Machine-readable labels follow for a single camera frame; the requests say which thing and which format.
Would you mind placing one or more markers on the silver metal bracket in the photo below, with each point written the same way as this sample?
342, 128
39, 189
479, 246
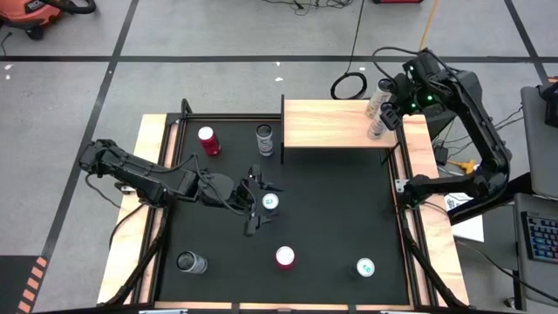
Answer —
163, 311

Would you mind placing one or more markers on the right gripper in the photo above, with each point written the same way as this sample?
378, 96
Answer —
406, 93

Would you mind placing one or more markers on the blue silver energy drink can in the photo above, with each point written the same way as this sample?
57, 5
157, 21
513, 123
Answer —
365, 267
270, 201

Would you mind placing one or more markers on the white paper sheet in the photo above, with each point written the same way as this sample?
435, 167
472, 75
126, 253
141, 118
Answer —
471, 231

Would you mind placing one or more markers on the black keyboard with blue keys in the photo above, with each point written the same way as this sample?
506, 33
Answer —
542, 237

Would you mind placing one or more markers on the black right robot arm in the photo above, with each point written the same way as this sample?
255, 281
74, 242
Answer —
484, 131

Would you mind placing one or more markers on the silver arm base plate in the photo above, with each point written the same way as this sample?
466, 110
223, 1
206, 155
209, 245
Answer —
401, 185
126, 189

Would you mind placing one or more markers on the yellow power splitter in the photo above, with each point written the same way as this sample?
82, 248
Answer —
463, 165

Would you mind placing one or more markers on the orange shop vacuum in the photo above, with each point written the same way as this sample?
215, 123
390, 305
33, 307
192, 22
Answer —
26, 15

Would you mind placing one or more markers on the black power adapter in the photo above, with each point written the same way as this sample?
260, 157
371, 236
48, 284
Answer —
441, 153

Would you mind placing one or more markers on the black mesh computer case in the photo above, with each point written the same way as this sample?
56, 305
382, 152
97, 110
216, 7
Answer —
436, 124

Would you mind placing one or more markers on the black desk device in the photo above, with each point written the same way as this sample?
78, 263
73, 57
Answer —
553, 109

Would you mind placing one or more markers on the dark table mat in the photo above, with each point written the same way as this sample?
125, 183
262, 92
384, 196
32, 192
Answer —
305, 261

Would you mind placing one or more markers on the red cola zero can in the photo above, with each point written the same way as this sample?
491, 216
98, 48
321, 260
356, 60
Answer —
285, 256
211, 146

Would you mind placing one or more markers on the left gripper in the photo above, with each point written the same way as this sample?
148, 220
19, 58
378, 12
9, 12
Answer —
242, 196

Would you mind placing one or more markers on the red case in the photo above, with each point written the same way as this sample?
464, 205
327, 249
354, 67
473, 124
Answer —
399, 1

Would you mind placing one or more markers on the grey desk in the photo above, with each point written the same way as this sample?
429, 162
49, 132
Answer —
538, 152
536, 279

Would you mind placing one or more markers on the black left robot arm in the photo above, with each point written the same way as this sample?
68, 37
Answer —
144, 174

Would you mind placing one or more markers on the wooden shelf with black frame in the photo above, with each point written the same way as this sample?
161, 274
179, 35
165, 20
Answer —
320, 133

